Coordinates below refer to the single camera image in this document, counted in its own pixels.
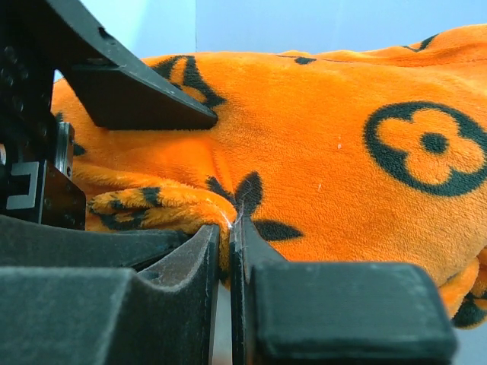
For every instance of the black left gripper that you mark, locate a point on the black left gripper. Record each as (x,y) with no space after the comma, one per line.
(118,90)

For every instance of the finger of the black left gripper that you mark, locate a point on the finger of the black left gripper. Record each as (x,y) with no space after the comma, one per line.
(34,245)

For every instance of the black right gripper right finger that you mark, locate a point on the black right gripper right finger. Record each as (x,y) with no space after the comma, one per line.
(332,312)

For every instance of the orange patterned plush pillowcase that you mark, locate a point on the orange patterned plush pillowcase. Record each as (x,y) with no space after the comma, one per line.
(339,156)

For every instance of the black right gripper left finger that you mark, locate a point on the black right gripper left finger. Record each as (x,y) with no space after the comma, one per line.
(164,314)

